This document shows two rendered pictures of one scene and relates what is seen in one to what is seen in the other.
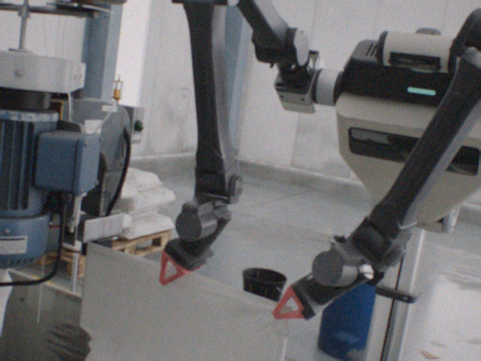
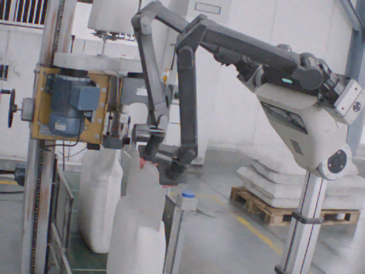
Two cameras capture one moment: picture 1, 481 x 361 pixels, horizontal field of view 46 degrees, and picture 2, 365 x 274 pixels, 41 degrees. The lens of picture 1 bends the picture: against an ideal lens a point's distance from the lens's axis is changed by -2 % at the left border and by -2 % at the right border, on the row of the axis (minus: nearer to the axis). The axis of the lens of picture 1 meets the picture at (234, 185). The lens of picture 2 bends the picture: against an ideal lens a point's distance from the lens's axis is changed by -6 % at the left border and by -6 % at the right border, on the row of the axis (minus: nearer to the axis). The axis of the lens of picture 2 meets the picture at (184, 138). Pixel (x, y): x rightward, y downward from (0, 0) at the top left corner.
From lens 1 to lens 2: 1.41 m
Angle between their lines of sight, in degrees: 41
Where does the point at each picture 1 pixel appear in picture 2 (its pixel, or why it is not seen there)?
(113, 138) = not seen: hidden behind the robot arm
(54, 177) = (73, 101)
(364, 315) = not seen: outside the picture
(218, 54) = (147, 55)
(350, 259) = (159, 149)
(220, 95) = (150, 73)
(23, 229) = (64, 121)
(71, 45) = (336, 65)
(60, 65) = (81, 59)
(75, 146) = (78, 90)
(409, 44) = not seen: hidden behind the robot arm
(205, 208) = (142, 127)
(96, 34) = (356, 58)
